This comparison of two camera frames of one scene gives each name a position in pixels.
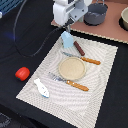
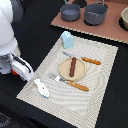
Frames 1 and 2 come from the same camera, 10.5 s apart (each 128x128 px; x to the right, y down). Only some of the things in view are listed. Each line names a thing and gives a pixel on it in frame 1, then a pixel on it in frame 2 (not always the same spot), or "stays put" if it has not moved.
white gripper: x=67 y=14 → x=20 y=67
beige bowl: x=124 y=17 stays put
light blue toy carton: x=67 y=40 stays put
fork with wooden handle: x=76 y=85 stays put
